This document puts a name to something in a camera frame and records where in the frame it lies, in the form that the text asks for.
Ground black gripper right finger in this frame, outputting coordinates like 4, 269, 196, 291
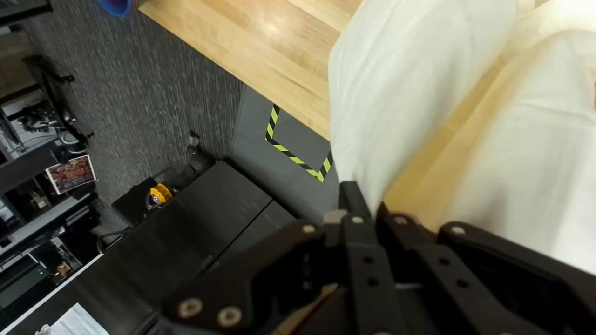
373, 200, 596, 335

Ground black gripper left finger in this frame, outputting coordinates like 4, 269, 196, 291
159, 180, 407, 335

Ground white cloth shopping bag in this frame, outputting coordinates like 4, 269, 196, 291
327, 0, 596, 275

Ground black equipment base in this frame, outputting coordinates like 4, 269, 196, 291
133, 157, 297, 262

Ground yellow plastic item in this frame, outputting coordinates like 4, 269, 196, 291
146, 180, 176, 209

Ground white document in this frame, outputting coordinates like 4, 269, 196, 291
36, 301, 111, 335

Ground red printed box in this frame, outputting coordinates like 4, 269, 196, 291
44, 154, 101, 195

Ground black cluttered rack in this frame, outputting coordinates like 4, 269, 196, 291
0, 0, 105, 312

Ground stacked coloured plastic bowls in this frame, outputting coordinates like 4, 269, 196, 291
94, 0, 137, 18

